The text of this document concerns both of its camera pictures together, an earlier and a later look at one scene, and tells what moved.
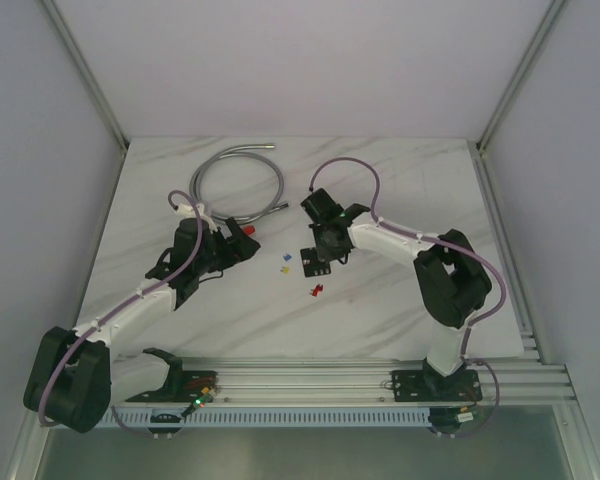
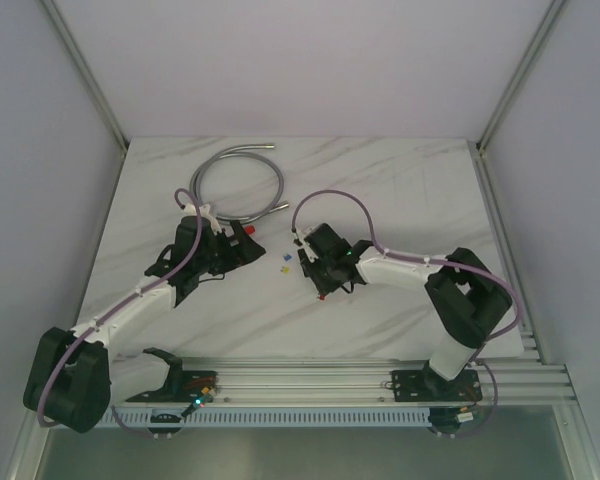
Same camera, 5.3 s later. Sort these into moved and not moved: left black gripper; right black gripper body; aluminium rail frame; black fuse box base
Moved: right black gripper body
Not moved: black fuse box base; left black gripper; aluminium rail frame
